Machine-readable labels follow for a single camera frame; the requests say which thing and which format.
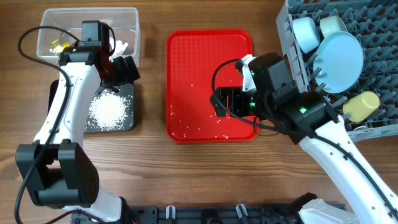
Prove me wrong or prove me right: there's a red serving tray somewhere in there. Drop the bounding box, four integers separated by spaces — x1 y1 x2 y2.
165 29 256 143

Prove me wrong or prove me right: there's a black plastic tray bin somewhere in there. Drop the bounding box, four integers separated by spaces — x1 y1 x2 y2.
48 79 136 134

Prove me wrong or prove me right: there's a light blue plate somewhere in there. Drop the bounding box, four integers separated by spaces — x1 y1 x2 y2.
313 31 364 94

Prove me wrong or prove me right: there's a grey dishwasher rack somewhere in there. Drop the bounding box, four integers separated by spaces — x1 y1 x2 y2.
276 1 397 141

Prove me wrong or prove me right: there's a yellow plastic cup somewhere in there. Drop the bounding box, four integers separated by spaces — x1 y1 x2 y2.
343 91 381 122

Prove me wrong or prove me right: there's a yellow snack wrapper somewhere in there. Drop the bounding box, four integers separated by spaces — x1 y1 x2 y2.
49 40 70 55

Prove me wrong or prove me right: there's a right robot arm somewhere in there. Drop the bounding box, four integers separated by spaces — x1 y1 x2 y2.
211 53 397 223

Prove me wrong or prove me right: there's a green bowl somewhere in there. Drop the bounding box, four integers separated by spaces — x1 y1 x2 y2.
320 16 348 38

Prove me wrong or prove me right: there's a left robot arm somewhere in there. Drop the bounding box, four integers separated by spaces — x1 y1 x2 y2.
15 21 139 223

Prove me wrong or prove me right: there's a white rice pile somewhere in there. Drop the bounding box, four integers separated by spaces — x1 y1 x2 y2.
84 88 134 132

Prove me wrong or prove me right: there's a light blue bowl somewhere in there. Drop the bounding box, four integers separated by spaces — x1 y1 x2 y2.
293 17 320 53

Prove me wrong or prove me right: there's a white tissue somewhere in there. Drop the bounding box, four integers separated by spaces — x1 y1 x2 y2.
109 37 128 59

